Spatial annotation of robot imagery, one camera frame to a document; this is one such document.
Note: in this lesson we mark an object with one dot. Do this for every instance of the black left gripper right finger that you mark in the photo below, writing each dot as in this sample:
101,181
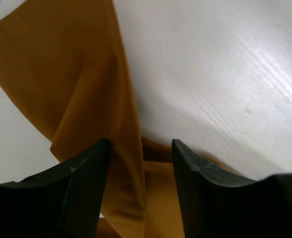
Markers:
216,203

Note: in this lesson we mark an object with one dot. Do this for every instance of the brown trousers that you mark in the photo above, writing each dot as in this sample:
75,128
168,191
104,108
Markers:
63,65

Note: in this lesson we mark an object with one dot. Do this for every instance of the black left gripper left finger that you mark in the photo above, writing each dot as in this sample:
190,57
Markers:
63,201

